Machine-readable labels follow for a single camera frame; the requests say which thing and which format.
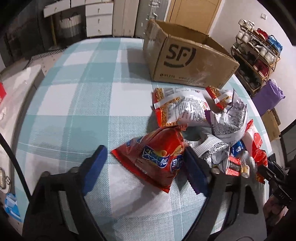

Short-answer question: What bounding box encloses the red white snack packet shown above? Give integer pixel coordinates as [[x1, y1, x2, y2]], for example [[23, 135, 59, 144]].
[[244, 119, 269, 185]]

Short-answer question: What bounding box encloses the red chip bag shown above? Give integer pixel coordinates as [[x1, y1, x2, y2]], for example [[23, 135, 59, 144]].
[[111, 126, 185, 193]]

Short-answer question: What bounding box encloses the person's right hand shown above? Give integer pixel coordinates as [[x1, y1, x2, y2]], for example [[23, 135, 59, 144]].
[[263, 195, 288, 226]]

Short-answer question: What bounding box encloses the beige cracker packet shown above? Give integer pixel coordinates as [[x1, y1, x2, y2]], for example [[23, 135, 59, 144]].
[[239, 150, 250, 178]]

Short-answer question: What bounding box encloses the red black wafer pack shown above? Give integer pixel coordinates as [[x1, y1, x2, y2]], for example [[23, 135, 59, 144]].
[[225, 156, 241, 176]]

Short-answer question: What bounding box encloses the blue Oreo cookie pack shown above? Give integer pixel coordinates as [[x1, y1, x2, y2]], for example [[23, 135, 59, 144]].
[[230, 140, 246, 157]]

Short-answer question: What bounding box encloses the blue plastic bag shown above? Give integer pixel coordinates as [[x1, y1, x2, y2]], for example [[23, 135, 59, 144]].
[[4, 193, 22, 222]]

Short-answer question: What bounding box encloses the small cardboard box on floor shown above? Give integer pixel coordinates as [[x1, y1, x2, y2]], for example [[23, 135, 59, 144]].
[[261, 110, 280, 142]]

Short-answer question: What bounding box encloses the small purple white snack bag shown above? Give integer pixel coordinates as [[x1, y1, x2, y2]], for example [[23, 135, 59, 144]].
[[186, 133, 230, 173]]

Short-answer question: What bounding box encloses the large purple white snack bag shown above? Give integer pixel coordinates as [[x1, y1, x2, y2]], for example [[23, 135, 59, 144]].
[[205, 89, 247, 146]]

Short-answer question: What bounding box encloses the purple gift bag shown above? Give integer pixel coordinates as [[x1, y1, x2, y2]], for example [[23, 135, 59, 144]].
[[252, 79, 285, 116]]

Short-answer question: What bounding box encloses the white orange noodle snack bag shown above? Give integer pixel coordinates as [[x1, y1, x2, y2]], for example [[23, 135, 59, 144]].
[[152, 87, 210, 127]]

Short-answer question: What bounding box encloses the teal plaid tablecloth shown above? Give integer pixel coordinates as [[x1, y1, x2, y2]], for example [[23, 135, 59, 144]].
[[16, 38, 205, 240]]

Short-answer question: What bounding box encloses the wooden shoe rack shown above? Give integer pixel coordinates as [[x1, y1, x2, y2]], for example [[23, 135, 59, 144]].
[[231, 19, 283, 97]]

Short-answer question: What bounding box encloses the white side table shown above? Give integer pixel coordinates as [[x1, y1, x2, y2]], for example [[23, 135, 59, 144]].
[[0, 63, 46, 140]]

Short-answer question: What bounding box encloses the brown SF cardboard box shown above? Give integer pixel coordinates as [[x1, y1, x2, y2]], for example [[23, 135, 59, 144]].
[[143, 20, 239, 88]]

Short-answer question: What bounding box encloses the wooden door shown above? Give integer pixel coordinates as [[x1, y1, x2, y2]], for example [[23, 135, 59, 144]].
[[166, 0, 222, 34]]

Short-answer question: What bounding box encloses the woven laundry basket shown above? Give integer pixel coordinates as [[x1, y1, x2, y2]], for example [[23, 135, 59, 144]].
[[58, 13, 82, 40]]

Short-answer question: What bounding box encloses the white drawer desk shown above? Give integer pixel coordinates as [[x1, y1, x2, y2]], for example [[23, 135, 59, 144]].
[[43, 1, 114, 37]]

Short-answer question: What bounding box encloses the silver suitcase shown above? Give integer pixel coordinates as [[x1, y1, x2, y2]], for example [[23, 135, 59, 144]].
[[134, 0, 171, 38]]

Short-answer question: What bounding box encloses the beige suitcase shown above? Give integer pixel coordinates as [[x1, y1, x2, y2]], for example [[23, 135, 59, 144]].
[[112, 0, 139, 37]]

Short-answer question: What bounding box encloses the black cable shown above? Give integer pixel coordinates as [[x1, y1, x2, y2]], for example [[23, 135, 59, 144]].
[[0, 133, 32, 202]]

